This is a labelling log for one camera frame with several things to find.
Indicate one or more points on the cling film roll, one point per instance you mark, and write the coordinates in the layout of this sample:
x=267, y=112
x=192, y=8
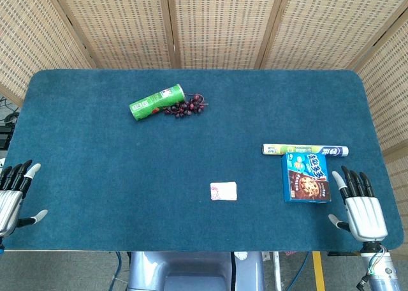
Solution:
x=287, y=149

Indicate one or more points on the white metal leg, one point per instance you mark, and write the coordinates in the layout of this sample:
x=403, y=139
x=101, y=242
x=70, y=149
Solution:
x=276, y=272

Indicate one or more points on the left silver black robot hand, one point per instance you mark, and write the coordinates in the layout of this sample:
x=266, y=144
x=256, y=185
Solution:
x=9, y=205

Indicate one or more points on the black device box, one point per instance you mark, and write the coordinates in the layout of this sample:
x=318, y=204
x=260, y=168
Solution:
x=4, y=138

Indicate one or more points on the blue cookie box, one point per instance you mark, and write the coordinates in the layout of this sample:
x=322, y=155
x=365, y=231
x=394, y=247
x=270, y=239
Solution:
x=306, y=179

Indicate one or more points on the woven bamboo screen panel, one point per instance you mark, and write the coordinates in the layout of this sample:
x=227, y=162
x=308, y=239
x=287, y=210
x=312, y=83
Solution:
x=392, y=96
x=325, y=26
x=121, y=26
x=25, y=42
x=223, y=26

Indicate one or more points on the green chip can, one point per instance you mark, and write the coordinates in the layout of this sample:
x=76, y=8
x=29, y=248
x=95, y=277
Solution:
x=153, y=102

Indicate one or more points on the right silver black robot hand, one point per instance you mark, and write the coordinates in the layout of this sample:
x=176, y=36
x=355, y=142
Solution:
x=365, y=214

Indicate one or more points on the dark red grape bunch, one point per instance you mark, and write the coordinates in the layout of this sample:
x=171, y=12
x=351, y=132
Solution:
x=188, y=106

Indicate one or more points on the yellow floor tape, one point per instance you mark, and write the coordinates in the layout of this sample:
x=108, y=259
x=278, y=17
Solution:
x=318, y=272

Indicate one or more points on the silver blue robot torso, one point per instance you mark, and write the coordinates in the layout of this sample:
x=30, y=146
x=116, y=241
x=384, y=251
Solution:
x=191, y=265

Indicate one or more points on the blue felt table mat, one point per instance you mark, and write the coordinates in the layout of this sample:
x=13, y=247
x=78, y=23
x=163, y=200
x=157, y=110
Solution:
x=95, y=160

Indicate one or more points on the pink patterned playing card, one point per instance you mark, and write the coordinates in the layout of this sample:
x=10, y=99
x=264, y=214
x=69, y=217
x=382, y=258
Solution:
x=226, y=192

